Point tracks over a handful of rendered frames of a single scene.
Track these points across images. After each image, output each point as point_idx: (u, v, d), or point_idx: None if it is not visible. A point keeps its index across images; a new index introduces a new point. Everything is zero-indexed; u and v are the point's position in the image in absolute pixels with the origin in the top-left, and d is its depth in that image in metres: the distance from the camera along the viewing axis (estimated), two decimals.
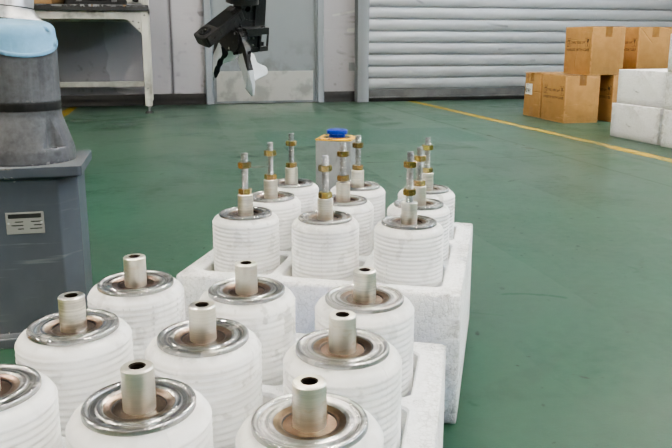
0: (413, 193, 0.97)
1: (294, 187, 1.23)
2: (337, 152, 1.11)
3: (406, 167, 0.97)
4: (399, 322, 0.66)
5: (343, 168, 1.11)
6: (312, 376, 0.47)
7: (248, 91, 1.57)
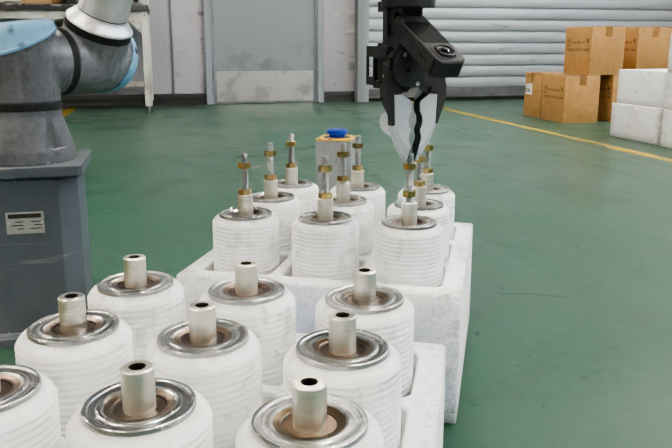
0: (403, 194, 0.98)
1: (294, 187, 1.23)
2: (337, 152, 1.11)
3: (408, 167, 0.98)
4: (399, 322, 0.66)
5: (343, 168, 1.11)
6: (312, 377, 0.47)
7: (415, 152, 0.96)
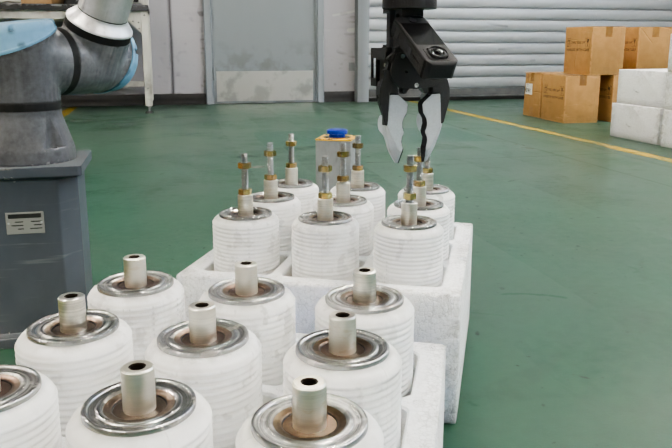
0: (404, 195, 0.99)
1: (294, 187, 1.23)
2: (337, 152, 1.11)
3: (412, 169, 0.98)
4: (399, 322, 0.66)
5: (343, 168, 1.11)
6: (312, 377, 0.47)
7: (423, 153, 0.97)
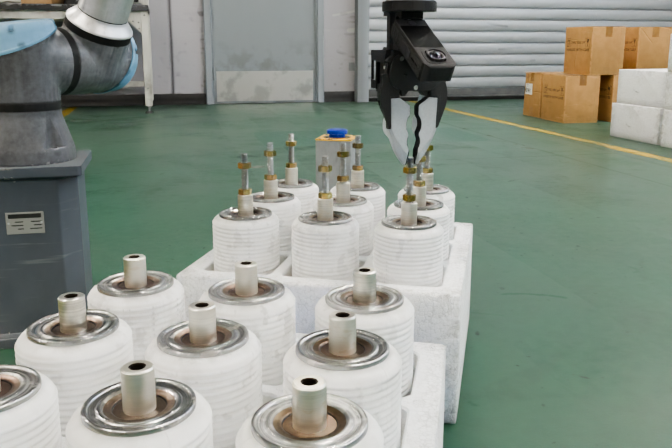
0: (415, 198, 0.98)
1: (294, 187, 1.23)
2: (337, 152, 1.11)
3: (411, 173, 0.96)
4: (399, 322, 0.66)
5: (343, 168, 1.11)
6: (312, 377, 0.47)
7: (415, 156, 0.97)
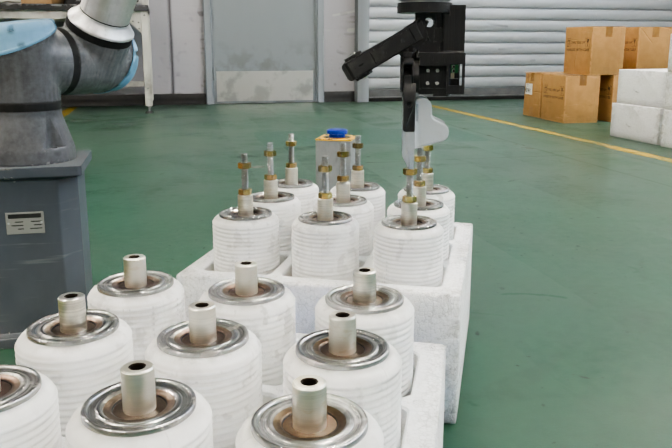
0: (404, 200, 0.98)
1: (294, 187, 1.23)
2: (337, 152, 1.11)
3: (405, 173, 0.98)
4: (399, 322, 0.66)
5: (343, 168, 1.11)
6: (312, 377, 0.47)
7: (406, 160, 0.95)
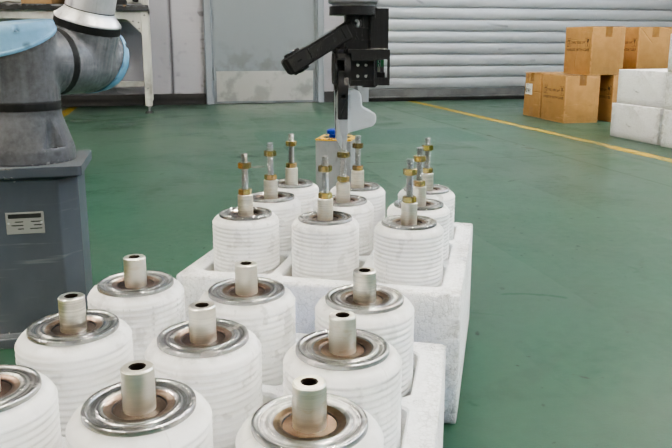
0: (409, 198, 0.99)
1: (294, 187, 1.23)
2: (347, 153, 1.10)
3: (416, 174, 0.97)
4: (399, 322, 0.66)
5: (345, 168, 1.12)
6: (312, 377, 0.47)
7: (340, 142, 1.10)
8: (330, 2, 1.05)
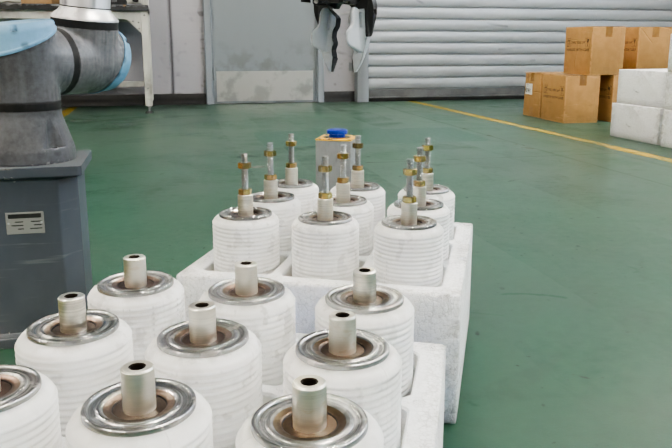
0: (409, 198, 0.99)
1: (294, 187, 1.23)
2: (337, 154, 1.11)
3: (416, 174, 0.97)
4: (399, 322, 0.66)
5: (343, 170, 1.11)
6: (312, 377, 0.47)
7: (335, 64, 1.09)
8: None
